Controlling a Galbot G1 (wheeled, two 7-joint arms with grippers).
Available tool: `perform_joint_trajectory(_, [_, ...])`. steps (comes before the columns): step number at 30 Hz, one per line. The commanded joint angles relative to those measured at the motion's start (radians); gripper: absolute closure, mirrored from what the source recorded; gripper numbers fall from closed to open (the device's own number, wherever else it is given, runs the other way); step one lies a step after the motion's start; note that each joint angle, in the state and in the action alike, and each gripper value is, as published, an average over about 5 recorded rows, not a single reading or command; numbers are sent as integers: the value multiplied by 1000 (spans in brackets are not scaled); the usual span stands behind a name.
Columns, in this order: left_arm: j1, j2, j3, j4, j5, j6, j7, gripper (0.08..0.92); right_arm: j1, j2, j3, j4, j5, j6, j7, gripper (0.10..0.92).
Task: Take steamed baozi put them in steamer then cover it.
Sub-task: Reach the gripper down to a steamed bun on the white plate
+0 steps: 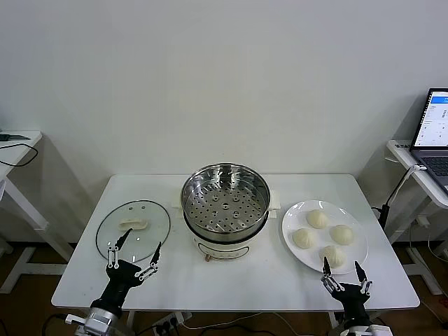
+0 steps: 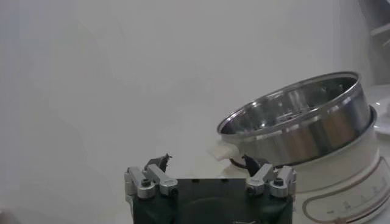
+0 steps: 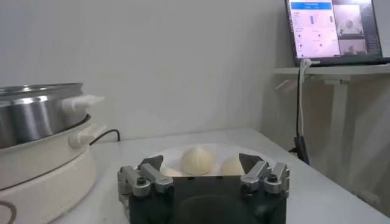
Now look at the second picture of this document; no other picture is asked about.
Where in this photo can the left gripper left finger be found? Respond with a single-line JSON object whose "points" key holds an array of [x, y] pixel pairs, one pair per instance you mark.
{"points": [[146, 190]]}

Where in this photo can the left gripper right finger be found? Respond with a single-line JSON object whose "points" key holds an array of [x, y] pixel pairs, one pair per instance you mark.
{"points": [[278, 188]]}

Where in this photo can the white electric cooker base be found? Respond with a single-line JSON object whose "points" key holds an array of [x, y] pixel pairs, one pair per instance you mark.
{"points": [[335, 182]]}

